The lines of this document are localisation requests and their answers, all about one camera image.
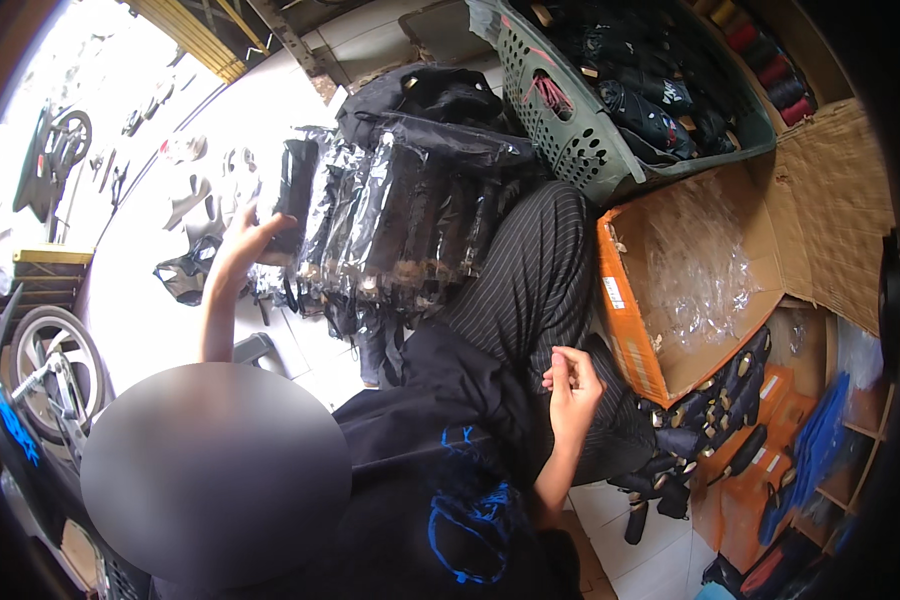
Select wooden shelf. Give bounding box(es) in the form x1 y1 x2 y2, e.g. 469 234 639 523
765 298 898 558

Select black fabric bag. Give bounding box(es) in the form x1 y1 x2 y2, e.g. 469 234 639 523
336 63 513 147

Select person's legs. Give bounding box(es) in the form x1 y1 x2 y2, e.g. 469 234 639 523
420 180 657 487

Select row of sleeved black umbrellas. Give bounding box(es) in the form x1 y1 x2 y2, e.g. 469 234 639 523
249 112 543 320

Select person's right hand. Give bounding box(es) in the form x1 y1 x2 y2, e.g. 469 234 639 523
541 345 607 446

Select wooden step with yellow edge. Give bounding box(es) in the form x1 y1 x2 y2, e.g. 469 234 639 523
0 246 96 320

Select person's body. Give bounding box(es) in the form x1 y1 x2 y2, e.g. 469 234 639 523
80 322 588 600

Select row of thread spools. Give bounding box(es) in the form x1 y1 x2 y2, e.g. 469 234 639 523
708 0 820 129

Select motorbike with spoked wheel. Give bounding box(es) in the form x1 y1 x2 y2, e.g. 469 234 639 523
0 303 110 552

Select pile of unwrapped black umbrellas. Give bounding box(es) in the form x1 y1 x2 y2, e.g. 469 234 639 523
607 326 774 546

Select orange cardboard box of sleeves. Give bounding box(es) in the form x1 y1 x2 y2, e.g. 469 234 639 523
595 97 898 411

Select black plastic bag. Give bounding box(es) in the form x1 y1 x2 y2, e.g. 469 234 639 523
153 234 228 308

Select black umbrella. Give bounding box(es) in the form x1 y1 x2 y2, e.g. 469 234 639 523
267 138 321 268

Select person's left hand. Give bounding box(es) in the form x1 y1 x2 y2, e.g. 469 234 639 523
208 201 300 291

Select green plastic basket of umbrellas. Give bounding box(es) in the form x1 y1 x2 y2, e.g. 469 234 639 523
466 0 779 206

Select stack of flat orange cartons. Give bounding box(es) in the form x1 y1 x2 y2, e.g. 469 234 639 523
691 363 820 576

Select blue packets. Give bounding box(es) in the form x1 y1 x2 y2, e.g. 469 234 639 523
757 371 853 546

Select grey plastic stool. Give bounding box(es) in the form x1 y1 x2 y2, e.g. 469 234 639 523
231 331 280 369

